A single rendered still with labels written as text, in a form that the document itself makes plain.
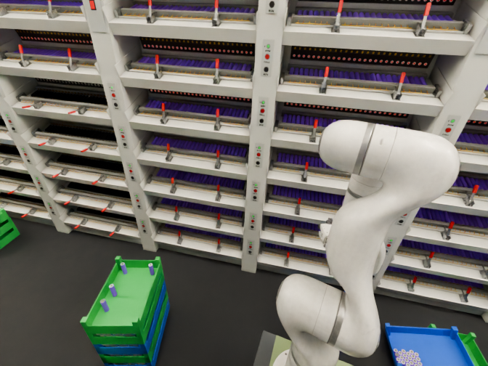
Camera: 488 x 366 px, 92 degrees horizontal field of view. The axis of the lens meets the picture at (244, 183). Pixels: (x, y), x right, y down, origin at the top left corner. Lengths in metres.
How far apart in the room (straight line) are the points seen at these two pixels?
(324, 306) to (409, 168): 0.34
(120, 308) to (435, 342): 1.47
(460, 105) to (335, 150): 0.75
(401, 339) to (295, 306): 1.08
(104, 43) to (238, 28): 0.58
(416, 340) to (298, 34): 1.51
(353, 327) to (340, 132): 0.40
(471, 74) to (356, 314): 0.88
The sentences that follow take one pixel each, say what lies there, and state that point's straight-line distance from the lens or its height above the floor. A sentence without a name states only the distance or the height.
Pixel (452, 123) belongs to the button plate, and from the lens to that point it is 1.18.
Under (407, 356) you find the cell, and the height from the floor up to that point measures 0.08.
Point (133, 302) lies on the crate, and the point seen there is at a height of 0.32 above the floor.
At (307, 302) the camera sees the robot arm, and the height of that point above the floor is 0.79.
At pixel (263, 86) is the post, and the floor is 1.13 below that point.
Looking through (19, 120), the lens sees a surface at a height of 0.84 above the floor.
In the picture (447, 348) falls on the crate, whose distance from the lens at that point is 1.67.
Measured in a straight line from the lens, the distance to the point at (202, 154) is 1.26.
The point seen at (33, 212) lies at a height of 0.13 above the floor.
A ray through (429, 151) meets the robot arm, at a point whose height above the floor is 1.15.
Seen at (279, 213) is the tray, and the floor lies 0.51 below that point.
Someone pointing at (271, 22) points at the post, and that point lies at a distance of 1.01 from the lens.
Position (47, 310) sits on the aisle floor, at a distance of 1.77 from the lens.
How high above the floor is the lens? 1.29
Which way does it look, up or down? 31 degrees down
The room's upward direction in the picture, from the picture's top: 3 degrees clockwise
